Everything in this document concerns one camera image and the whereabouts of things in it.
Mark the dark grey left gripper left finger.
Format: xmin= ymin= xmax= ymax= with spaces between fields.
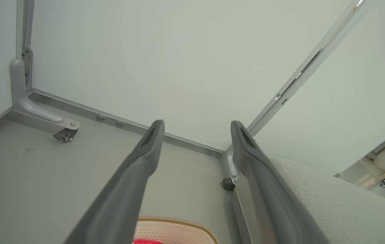
xmin=64 ymin=119 xmax=165 ymax=244

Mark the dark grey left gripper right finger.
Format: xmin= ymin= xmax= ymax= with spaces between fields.
xmin=230 ymin=121 xmax=329 ymax=244

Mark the grey fabric sofa cushion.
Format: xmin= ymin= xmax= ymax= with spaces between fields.
xmin=232 ymin=158 xmax=385 ymax=244

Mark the white perforated laundry basket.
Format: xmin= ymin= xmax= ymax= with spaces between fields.
xmin=133 ymin=216 xmax=219 ymax=244

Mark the silver metal mounting plate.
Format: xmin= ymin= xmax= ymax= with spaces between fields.
xmin=22 ymin=46 xmax=33 ymax=92

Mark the grey partition foot bracket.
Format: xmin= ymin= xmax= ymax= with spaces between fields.
xmin=223 ymin=146 xmax=244 ymax=185
xmin=11 ymin=58 xmax=81 ymax=131

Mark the aluminium partition base rail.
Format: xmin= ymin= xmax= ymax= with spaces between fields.
xmin=30 ymin=88 xmax=226 ymax=157

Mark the aluminium partition frame post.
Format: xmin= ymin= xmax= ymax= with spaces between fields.
xmin=16 ymin=0 xmax=35 ymax=61
xmin=247 ymin=0 xmax=366 ymax=137

